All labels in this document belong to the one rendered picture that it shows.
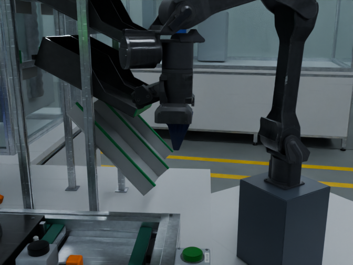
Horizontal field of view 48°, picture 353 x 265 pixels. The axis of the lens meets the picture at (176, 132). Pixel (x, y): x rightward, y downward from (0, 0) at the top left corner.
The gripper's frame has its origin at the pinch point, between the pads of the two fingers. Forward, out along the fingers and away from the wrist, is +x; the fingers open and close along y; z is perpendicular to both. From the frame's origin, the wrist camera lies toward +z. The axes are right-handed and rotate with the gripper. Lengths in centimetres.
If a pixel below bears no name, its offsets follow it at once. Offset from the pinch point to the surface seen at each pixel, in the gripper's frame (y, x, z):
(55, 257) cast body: 22.5, 13.6, 16.0
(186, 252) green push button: 4.3, 22.9, -2.5
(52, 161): -99, 42, 65
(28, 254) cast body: 24.5, 12.1, 19.1
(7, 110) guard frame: -83, 15, 76
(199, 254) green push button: 4.6, 22.9, -5.2
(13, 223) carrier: -4.9, 23.5, 36.5
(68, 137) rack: -49, 16, 39
